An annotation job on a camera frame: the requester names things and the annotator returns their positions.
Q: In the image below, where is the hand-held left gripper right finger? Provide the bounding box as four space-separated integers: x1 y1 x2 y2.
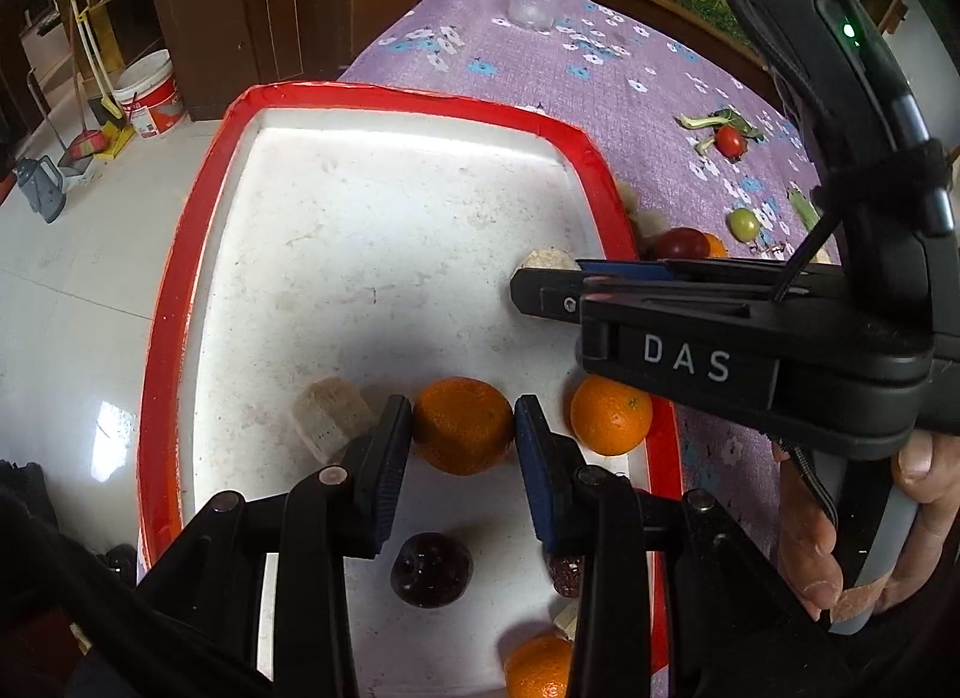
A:
514 394 848 698

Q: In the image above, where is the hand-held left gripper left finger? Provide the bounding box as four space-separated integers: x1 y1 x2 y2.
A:
135 394 415 698

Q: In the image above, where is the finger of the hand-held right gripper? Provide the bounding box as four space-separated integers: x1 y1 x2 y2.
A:
510 266 788 318
577 257 788 277

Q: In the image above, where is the dried red date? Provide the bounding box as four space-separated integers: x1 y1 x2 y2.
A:
546 554 586 598

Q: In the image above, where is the dark purple plum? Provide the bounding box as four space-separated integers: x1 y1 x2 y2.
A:
390 533 475 607

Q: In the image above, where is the red rimmed white tray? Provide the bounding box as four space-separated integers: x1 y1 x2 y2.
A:
137 79 685 698

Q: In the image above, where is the person's right hand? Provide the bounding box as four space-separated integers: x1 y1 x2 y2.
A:
772 434 960 622

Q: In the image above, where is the light green cabbage leaf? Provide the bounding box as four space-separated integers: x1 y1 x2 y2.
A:
786 186 822 230

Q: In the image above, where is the white plastic bucket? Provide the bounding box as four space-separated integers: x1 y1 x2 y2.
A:
111 49 188 140

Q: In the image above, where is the grey watering can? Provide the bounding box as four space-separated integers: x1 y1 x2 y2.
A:
13 156 68 225

